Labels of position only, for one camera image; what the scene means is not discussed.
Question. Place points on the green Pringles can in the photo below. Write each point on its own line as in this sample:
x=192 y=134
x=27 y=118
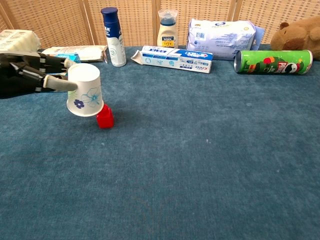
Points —
x=272 y=62

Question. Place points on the mayonnaise bottle with clear cap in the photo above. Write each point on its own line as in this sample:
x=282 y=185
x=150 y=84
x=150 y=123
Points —
x=167 y=33

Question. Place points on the white bottle with blue cap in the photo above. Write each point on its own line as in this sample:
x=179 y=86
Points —
x=114 y=40

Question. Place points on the blue felt table cloth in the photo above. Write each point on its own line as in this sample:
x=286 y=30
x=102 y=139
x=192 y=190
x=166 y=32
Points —
x=175 y=162

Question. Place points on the white blue tissue pack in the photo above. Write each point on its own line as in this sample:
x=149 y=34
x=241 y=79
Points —
x=222 y=37

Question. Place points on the white floral paper cup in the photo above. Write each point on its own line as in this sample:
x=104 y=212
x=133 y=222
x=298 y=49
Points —
x=86 y=95

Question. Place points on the woven bamboo folding screen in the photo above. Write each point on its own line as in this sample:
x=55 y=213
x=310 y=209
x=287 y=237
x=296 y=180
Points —
x=140 y=20

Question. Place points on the flat white plastic package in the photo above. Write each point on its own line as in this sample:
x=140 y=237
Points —
x=87 y=52

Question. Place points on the blue white toothpaste box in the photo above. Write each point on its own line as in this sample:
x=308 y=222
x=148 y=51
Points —
x=175 y=60

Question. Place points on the brown capybara plush toy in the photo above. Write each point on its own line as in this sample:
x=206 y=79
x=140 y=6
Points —
x=297 y=37

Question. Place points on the blue cookie box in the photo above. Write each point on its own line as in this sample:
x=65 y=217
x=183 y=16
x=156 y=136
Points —
x=71 y=57

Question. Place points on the small red cube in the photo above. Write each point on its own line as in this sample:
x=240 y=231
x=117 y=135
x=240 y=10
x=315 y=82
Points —
x=106 y=118

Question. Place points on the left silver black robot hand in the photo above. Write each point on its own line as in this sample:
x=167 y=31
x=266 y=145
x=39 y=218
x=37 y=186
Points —
x=20 y=75

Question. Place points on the long white tissue pack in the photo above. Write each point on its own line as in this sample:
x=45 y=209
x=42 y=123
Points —
x=17 y=40

